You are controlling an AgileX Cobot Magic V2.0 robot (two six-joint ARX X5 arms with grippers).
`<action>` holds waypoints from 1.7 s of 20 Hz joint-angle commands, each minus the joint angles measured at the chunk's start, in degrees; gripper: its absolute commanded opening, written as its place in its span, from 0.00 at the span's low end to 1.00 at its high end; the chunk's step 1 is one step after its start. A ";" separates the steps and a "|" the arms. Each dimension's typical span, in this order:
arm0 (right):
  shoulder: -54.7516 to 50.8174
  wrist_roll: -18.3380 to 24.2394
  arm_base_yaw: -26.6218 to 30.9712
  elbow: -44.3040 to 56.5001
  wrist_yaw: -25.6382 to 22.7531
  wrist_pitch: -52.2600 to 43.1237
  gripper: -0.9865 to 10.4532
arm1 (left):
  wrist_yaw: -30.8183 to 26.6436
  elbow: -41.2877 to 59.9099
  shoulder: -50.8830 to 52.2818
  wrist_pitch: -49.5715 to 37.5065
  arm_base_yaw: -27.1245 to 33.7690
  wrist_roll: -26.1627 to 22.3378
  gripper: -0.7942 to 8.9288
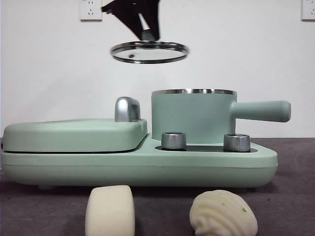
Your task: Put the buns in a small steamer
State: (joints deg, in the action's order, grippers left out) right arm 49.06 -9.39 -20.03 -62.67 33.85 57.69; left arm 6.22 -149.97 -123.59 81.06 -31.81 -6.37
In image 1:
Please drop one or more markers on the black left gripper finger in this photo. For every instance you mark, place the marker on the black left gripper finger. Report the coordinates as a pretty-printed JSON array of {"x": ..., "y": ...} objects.
[{"x": 129, "y": 14}]

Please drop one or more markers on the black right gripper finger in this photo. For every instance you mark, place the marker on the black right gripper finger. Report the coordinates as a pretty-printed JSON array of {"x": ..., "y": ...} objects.
[{"x": 152, "y": 14}]

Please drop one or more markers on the glass pot lid green knob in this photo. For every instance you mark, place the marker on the glass pot lid green knob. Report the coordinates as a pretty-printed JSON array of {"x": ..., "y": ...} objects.
[{"x": 147, "y": 52}]

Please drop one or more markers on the smooth white steamed bun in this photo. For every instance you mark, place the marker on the smooth white steamed bun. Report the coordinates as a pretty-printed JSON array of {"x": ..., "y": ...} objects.
[{"x": 110, "y": 211}]

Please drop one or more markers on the twisted white flower roll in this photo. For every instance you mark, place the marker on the twisted white flower roll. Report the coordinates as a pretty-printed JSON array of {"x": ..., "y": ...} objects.
[{"x": 221, "y": 214}]

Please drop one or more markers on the mint green saucepan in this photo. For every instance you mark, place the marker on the mint green saucepan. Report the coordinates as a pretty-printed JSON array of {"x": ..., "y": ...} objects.
[{"x": 192, "y": 115}]

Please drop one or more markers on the silver control knob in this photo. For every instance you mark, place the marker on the silver control knob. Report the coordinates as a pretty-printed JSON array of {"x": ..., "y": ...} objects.
[
  {"x": 173, "y": 141},
  {"x": 236, "y": 142}
]

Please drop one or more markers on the mint green breakfast maker base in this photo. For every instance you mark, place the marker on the mint green breakfast maker base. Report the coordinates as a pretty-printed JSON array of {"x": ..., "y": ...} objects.
[{"x": 147, "y": 169}]

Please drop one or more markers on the white wall socket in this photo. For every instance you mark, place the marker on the white wall socket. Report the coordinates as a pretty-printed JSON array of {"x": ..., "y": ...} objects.
[
  {"x": 89, "y": 12},
  {"x": 308, "y": 9}
]

